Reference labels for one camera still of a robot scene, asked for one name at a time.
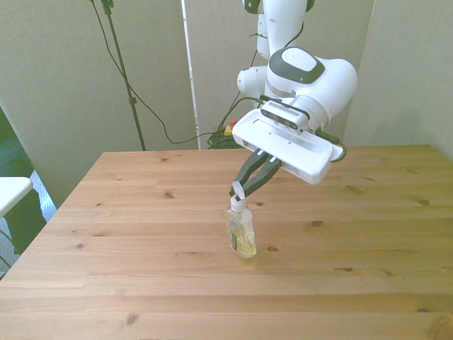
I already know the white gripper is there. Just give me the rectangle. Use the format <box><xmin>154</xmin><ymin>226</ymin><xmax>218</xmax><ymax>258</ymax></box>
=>
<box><xmin>229</xmin><ymin>108</ymin><xmax>346</xmax><ymax>198</ymax></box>

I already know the clear hand sanitizer pump bottle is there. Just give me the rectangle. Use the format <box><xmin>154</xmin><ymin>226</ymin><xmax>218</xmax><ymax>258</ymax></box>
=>
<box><xmin>222</xmin><ymin>180</ymin><xmax>257</xmax><ymax>260</ymax></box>

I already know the dark slim tripod pole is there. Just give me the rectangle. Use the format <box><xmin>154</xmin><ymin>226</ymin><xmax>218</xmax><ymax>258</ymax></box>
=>
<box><xmin>101</xmin><ymin>0</ymin><xmax>147</xmax><ymax>152</ymax></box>

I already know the white side table top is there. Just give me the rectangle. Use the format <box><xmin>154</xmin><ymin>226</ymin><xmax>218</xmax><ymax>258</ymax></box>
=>
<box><xmin>0</xmin><ymin>176</ymin><xmax>33</xmax><ymax>217</ymax></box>

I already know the green cable bundle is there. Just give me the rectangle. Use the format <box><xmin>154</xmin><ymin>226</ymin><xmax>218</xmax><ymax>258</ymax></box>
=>
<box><xmin>207</xmin><ymin>132</ymin><xmax>248</xmax><ymax>150</ymax></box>

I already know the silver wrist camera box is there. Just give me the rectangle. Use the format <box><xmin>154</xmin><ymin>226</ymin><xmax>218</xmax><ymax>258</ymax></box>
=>
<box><xmin>260</xmin><ymin>100</ymin><xmax>309</xmax><ymax>131</ymax></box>

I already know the black cable along pole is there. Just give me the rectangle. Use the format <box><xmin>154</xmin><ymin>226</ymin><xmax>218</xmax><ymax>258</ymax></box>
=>
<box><xmin>86</xmin><ymin>0</ymin><xmax>213</xmax><ymax>145</ymax></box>

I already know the white vertical wall strip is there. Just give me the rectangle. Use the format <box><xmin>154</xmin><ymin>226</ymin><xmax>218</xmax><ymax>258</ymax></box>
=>
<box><xmin>180</xmin><ymin>0</ymin><xmax>203</xmax><ymax>150</ymax></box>

